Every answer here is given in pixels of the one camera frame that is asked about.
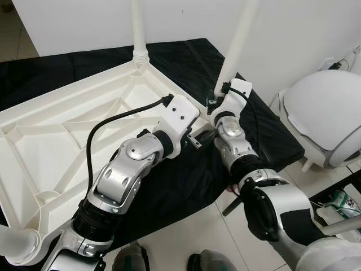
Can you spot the dark metal table leg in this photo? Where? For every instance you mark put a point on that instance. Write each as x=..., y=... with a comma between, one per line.
x=232, y=204

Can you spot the white plastic children table top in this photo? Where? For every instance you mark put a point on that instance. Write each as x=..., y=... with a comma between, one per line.
x=51, y=141

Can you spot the white wall socket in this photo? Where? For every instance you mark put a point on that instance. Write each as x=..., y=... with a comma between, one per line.
x=330, y=61

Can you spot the grey green right robot leg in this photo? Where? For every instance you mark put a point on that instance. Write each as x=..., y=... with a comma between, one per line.
x=213, y=261

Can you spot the grey green robot leg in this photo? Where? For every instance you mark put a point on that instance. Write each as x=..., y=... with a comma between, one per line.
x=213, y=261
x=131, y=258

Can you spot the black wall plug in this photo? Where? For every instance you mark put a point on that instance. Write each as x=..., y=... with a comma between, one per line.
x=337, y=65

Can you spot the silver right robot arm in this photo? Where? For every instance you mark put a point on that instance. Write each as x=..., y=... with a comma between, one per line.
x=234, y=144

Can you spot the white domed appliance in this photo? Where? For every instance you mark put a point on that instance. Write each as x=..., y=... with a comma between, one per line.
x=327, y=113

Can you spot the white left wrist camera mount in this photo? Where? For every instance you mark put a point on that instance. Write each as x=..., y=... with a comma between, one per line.
x=180, y=118

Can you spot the white small appliance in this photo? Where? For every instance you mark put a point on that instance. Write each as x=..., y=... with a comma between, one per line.
x=354, y=59

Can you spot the grey green left robot leg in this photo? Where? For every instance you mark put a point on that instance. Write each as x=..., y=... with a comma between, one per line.
x=131, y=258

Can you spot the white green plastic package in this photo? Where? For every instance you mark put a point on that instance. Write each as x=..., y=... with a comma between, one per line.
x=341, y=203

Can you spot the white floor fan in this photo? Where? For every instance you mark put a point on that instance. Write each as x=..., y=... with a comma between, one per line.
x=341, y=226

